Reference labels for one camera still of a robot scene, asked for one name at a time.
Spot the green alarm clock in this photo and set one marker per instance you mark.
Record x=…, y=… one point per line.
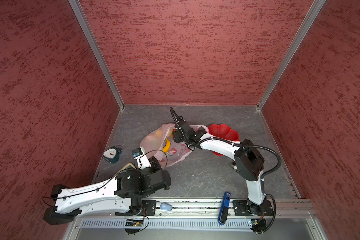
x=112, y=155

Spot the right back corner aluminium profile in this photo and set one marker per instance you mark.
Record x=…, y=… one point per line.
x=305, y=26

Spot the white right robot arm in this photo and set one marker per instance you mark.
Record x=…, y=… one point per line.
x=248, y=161

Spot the blue black handheld device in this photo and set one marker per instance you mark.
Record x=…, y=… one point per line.
x=224, y=210

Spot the red flower-shaped plastic plate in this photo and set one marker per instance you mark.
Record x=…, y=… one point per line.
x=223, y=131

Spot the yellow fake banana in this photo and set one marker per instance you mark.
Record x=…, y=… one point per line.
x=167, y=145

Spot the yellow calculator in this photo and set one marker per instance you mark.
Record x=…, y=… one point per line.
x=127, y=166

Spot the corner aluminium profile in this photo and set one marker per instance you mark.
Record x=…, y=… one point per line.
x=305, y=26
x=85, y=26

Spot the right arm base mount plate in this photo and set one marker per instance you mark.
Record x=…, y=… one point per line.
x=247, y=208

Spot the front aluminium rail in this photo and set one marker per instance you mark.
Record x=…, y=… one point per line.
x=206, y=208

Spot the small light blue object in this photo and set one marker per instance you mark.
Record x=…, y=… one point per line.
x=166, y=207

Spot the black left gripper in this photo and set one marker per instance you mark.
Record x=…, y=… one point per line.
x=155, y=163

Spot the pink plastic bag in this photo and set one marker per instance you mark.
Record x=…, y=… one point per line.
x=160, y=143

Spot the left back corner aluminium profile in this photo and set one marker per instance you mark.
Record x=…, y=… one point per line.
x=85, y=26

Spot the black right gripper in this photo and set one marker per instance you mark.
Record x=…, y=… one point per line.
x=176, y=134

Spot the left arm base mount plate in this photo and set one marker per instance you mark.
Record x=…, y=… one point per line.
x=148, y=208

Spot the orange fake fruit in bag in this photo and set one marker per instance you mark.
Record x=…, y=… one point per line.
x=158, y=133

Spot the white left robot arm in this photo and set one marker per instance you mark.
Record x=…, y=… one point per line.
x=122, y=194

